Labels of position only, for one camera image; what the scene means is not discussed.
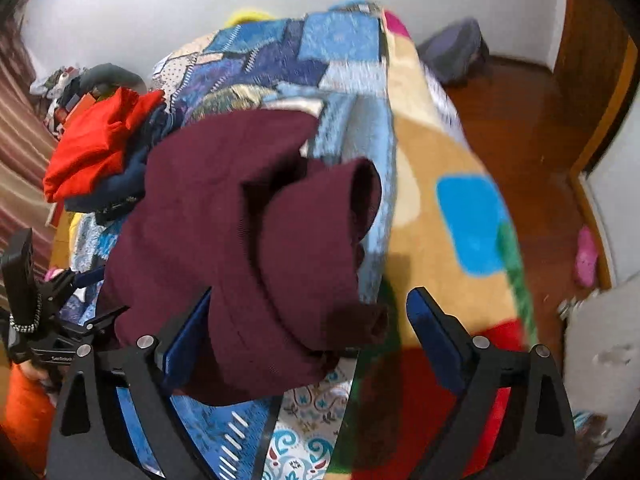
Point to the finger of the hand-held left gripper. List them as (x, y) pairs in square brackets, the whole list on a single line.
[(105, 317), (91, 276)]

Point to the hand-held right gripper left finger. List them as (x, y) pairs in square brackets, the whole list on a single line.
[(186, 342)]

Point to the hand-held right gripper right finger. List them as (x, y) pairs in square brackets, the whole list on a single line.
[(434, 340)]

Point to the maroon button-up shirt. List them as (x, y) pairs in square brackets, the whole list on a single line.
[(210, 220)]

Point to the yellow blanket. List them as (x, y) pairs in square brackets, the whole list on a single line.
[(75, 222)]

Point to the black patterned folded garment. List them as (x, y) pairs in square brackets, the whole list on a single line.
[(115, 210)]

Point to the navy blue folded garment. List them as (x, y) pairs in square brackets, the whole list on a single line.
[(132, 175)]

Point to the striped curtain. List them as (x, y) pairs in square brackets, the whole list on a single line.
[(20, 160)]

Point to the red folded garment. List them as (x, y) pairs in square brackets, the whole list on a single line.
[(90, 145)]

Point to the white cloth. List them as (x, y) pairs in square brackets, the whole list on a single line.
[(600, 340)]

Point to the pink slipper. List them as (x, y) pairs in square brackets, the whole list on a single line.
[(585, 255)]

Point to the colourful fleece blanket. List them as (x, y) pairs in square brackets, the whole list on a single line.
[(440, 160)]

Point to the pile of assorted clutter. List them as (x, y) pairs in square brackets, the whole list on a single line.
[(57, 95)]

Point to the grey chair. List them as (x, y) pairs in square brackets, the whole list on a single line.
[(107, 75)]

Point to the grey bag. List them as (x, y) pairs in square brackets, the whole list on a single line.
[(455, 50)]

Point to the brown wooden door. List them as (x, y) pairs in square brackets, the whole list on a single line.
[(590, 85)]

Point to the blue patchwork bedspread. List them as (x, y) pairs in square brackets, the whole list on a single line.
[(300, 50)]

